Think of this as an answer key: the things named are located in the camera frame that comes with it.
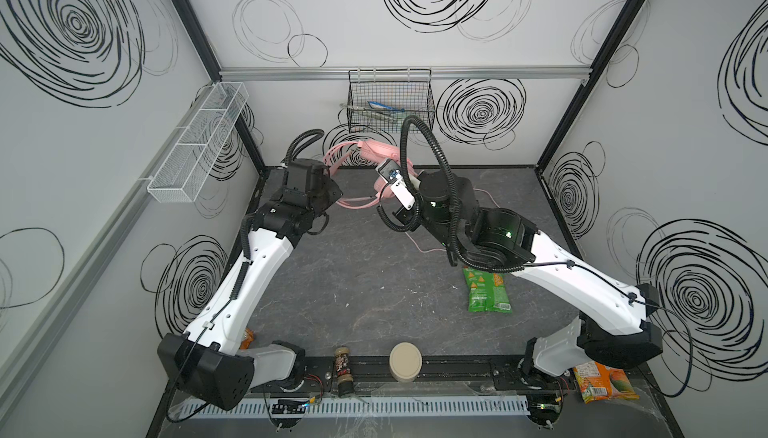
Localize pink headphones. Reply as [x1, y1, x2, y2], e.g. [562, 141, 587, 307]
[323, 139, 401, 210]

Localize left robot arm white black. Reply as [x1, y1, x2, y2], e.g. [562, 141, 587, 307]
[158, 128, 342, 410]

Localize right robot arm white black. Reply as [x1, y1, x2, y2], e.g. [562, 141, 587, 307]
[377, 115, 665, 378]

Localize green snack bag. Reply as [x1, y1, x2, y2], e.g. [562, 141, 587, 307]
[463, 267, 512, 313]

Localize orange white snack bag left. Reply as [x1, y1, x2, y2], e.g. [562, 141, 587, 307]
[239, 328, 255, 350]

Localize beige round lid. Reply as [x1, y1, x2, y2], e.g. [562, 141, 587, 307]
[388, 342, 423, 383]

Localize small brown bottle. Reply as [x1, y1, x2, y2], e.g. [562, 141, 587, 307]
[334, 346, 355, 398]

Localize orange snack bag right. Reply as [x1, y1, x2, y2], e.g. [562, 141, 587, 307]
[573, 361, 639, 404]

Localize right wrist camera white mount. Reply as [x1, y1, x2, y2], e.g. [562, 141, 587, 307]
[376, 158, 416, 210]

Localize black wire basket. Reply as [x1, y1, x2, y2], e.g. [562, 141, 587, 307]
[342, 68, 436, 134]

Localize clear plastic wall shelf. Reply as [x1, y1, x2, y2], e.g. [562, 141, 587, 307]
[147, 82, 249, 203]

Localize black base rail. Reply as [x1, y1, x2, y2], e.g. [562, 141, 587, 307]
[250, 354, 573, 397]

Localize white slotted cable duct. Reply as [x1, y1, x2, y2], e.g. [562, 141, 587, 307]
[176, 395, 530, 419]

